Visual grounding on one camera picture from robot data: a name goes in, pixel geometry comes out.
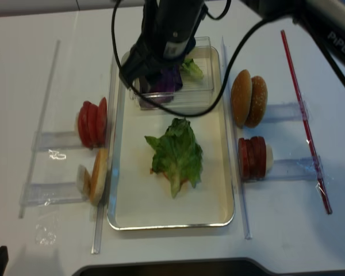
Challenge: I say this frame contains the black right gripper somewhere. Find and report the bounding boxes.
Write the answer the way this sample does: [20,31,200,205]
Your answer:
[120,1,204,93]

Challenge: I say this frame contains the green lettuce leaf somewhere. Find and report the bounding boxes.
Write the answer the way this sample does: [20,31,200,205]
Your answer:
[144,118,203,198]

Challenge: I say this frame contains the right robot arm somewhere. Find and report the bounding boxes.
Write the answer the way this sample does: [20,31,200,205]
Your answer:
[118,1,345,87]

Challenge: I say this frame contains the remaining green lettuce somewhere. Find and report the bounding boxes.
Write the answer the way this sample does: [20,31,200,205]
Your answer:
[181,58,204,81]

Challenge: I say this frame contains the tomato slice back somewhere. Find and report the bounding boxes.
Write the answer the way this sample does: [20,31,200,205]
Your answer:
[96,97,107,145]

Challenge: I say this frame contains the tomato slice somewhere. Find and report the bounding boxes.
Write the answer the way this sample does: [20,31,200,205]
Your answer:
[96,97,107,145]
[77,101,93,148]
[87,103,98,147]

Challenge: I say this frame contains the tomato slice middle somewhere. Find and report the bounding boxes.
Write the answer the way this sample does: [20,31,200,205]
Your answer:
[87,103,98,147]

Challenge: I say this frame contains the tomato slice front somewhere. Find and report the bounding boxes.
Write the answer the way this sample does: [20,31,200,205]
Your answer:
[77,101,93,148]

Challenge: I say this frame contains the meat patty middle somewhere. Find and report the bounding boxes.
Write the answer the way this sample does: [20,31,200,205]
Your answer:
[246,139,258,179]

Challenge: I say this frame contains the meat patty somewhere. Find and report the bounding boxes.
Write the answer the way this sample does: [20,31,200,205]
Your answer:
[238,138,250,179]
[255,136,267,178]
[246,139,258,179]

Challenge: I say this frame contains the meat patty front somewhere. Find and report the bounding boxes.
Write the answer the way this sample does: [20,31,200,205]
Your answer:
[238,138,250,179]

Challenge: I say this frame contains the meat patty back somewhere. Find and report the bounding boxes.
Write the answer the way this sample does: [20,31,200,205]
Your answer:
[255,136,267,178]

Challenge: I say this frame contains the white pusher block patties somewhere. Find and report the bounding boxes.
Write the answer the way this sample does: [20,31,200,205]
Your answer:
[266,144,274,175]

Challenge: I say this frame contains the purple cabbage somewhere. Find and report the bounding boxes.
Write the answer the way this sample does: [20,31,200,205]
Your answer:
[139,66,183,104]

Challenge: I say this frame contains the clear plastic container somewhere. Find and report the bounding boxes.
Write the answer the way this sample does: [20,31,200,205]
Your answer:
[135,37,214,114]

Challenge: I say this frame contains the sesame bun top outer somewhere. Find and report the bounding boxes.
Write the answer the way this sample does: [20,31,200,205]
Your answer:
[231,69,252,128]

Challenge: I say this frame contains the sesame bun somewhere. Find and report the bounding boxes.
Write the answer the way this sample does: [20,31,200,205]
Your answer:
[245,76,268,128]
[231,69,252,128]

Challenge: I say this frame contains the bun slice left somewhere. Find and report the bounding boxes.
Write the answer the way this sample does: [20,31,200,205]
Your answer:
[90,148,109,206]

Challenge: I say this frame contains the bottom bun on tray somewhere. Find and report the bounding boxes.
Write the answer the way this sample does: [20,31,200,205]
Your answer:
[149,168,188,186]

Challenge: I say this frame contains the sesame bun top inner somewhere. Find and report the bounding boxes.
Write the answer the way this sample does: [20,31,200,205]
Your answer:
[245,76,268,128]

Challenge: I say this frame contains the silver metal tray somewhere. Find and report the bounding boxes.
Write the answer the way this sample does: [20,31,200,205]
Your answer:
[106,47,236,232]

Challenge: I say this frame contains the dark device bottom edge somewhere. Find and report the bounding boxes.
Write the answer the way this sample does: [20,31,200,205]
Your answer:
[74,257,277,276]

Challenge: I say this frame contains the red plastic strip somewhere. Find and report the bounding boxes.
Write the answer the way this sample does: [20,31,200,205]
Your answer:
[281,30,333,215]

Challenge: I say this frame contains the clear long left rail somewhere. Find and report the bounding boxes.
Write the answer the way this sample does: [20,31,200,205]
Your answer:
[91,56,117,255]

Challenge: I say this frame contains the clear rail near tomatoes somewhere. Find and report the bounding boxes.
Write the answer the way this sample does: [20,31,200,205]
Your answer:
[31,131,83,152]

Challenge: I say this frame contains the clear rail near buns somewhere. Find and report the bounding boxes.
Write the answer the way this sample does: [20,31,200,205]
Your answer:
[262,102,309,123]

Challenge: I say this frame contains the clear rail near bun slice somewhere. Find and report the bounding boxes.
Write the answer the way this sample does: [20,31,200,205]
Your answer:
[20,182,88,206]

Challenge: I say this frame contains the clear far left rail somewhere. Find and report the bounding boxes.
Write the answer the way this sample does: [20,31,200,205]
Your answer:
[18,40,61,219]

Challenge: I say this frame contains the clear rail near patties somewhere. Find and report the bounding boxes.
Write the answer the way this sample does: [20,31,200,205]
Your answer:
[242,156,324,182]

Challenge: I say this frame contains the black cable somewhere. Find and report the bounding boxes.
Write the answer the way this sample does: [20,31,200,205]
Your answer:
[111,0,345,118]

